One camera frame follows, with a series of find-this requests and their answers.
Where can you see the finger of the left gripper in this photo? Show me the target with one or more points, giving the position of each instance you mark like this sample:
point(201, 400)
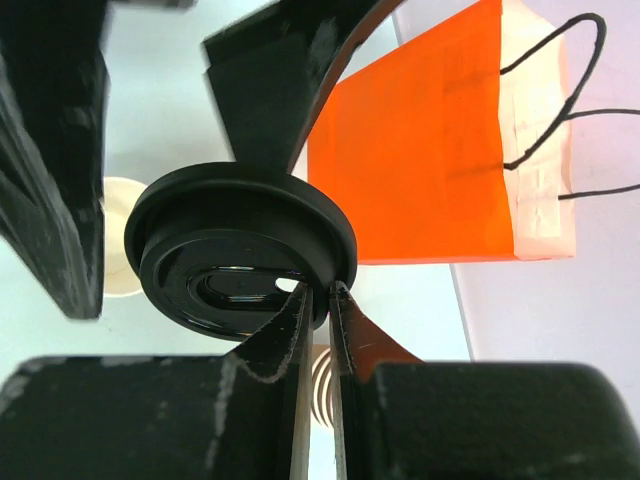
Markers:
point(53, 94)
point(272, 72)

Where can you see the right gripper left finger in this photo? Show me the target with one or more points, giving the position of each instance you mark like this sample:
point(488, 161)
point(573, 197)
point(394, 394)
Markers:
point(268, 423)

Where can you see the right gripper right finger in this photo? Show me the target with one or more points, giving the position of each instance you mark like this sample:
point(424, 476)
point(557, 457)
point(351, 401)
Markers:
point(358, 347)

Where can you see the single black cup lid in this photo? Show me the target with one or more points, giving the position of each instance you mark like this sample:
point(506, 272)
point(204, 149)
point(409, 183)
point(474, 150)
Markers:
point(209, 242)

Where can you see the single brown paper cup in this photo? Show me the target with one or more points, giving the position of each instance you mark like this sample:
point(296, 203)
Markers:
point(120, 197)

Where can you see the orange paper bag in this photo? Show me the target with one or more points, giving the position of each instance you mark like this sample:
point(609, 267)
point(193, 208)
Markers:
point(457, 146)

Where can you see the stack of brown paper cups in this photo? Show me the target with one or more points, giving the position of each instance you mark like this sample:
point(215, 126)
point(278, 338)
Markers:
point(322, 402)

